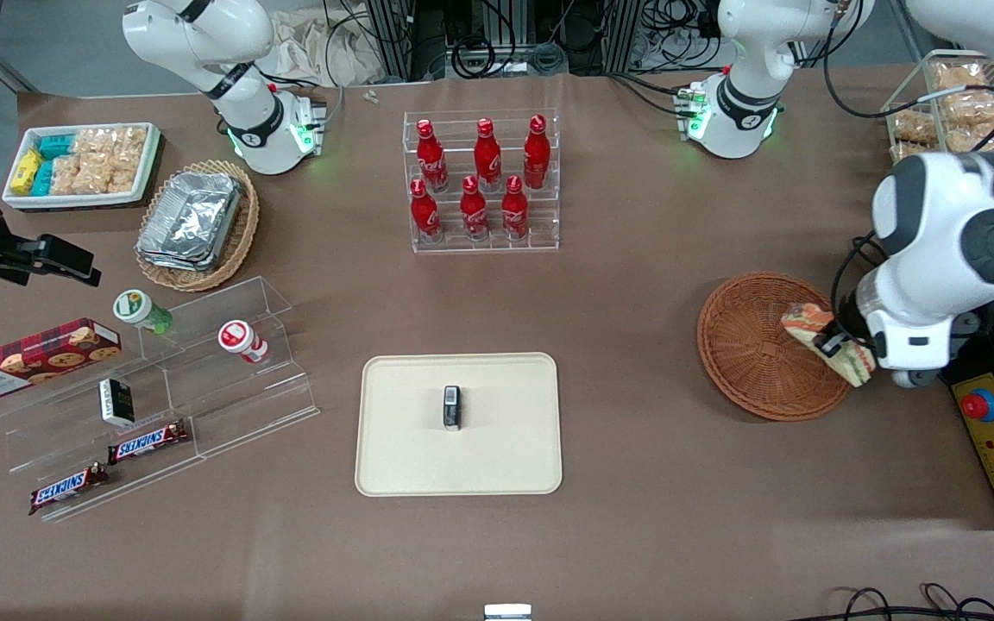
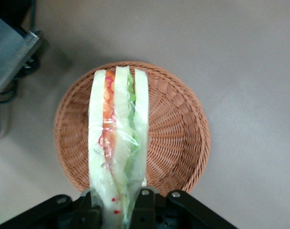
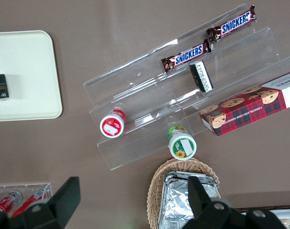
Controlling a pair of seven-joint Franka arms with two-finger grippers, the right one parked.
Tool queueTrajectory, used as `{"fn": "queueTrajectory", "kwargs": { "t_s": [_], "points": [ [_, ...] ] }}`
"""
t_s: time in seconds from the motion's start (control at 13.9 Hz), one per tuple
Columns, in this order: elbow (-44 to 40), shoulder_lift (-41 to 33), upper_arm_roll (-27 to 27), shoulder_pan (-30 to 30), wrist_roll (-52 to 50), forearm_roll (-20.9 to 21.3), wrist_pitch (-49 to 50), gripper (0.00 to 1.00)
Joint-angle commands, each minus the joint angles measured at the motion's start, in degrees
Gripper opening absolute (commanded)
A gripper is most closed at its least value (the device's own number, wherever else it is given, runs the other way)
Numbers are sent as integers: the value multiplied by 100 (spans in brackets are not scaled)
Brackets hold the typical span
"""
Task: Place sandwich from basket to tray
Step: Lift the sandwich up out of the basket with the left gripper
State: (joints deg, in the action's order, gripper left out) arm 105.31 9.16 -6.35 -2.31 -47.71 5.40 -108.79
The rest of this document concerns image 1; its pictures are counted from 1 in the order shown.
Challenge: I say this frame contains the yellow snack packet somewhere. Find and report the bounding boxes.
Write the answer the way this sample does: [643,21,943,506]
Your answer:
[10,148,43,196]

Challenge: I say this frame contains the black floor cable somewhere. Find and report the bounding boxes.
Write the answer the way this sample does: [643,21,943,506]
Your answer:
[812,582,994,621]

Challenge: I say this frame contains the coiled black cable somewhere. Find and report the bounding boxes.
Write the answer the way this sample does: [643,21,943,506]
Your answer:
[450,34,498,78]

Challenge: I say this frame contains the white wire rack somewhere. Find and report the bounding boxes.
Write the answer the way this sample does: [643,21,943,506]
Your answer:
[881,49,994,165]

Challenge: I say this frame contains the small black white box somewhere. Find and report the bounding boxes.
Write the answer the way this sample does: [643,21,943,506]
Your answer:
[98,378,136,428]

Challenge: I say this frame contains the round brown wicker basket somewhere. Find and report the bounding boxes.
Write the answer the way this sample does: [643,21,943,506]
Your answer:
[697,272,856,422]

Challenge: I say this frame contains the oval tan wicker basket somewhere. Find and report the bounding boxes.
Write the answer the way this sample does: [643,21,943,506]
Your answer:
[135,159,261,293]

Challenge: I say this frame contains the snickers chocolate bar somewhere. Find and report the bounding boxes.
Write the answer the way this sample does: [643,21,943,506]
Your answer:
[28,463,110,516]
[107,420,190,466]

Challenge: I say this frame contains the red cola bottle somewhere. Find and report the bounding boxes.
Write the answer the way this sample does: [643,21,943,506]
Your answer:
[474,117,502,192]
[501,175,530,241]
[460,176,489,241]
[523,114,551,191]
[415,119,449,192]
[410,179,443,242]

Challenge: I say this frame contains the stacked aluminium foil trays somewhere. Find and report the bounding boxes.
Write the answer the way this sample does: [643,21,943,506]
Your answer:
[136,171,243,273]

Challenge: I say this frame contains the clear acrylic stepped shelf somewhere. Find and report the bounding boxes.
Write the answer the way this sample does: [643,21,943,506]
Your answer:
[0,276,321,524]

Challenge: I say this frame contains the triangular sandwich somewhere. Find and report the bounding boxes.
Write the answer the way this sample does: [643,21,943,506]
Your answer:
[780,302,878,387]

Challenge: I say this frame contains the aluminium frame equipment rack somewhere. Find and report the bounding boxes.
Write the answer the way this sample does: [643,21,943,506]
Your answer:
[365,0,722,80]

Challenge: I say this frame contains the red tartan cookie box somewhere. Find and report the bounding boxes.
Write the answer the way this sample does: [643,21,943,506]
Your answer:
[0,317,123,404]

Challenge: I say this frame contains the clear acrylic bottle rack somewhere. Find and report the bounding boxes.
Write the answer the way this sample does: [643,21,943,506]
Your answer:
[402,108,561,254]

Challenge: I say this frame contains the white rectangular snack tray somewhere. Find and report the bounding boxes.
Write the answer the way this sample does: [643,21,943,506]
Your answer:
[2,122,161,212]

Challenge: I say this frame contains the beige plastic tray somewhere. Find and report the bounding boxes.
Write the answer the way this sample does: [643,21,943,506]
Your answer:
[355,352,563,498]

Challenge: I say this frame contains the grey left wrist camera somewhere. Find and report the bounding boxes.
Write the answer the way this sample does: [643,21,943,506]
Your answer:
[890,312,981,389]

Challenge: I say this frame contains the clear rice cracker bag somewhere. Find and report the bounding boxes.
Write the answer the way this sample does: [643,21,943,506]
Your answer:
[111,126,149,166]
[72,128,116,160]
[79,157,146,195]
[50,155,84,197]

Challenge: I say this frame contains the crumpled white cloth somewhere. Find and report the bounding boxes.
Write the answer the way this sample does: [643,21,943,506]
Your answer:
[268,7,386,87]

